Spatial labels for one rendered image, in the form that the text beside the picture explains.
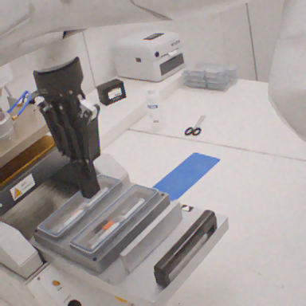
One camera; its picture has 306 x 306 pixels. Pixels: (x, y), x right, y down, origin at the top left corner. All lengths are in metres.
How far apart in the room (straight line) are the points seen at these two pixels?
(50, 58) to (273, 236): 0.67
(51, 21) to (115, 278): 0.45
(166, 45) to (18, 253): 1.21
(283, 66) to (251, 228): 0.86
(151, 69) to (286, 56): 1.55
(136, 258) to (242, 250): 0.37
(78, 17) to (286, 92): 0.19
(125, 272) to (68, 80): 0.30
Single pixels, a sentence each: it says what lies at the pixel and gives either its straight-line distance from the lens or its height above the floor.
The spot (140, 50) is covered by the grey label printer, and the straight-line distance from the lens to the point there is 1.79.
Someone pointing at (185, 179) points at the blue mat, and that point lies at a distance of 1.27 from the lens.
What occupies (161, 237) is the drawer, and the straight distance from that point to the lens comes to 0.75.
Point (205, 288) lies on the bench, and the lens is 0.95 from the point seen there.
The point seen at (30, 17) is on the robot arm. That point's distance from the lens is 0.38.
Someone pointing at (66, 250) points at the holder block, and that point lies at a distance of 0.75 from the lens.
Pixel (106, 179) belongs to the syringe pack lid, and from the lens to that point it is 0.87.
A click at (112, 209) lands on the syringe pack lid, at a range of 0.79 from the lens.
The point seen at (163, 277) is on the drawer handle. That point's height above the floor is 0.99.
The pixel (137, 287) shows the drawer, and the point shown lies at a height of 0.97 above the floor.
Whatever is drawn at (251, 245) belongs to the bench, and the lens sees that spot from 1.04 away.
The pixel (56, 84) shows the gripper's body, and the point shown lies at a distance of 0.65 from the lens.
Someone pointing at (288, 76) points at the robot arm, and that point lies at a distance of 0.24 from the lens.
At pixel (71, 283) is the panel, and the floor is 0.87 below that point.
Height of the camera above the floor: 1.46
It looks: 30 degrees down
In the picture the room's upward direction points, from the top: 12 degrees counter-clockwise
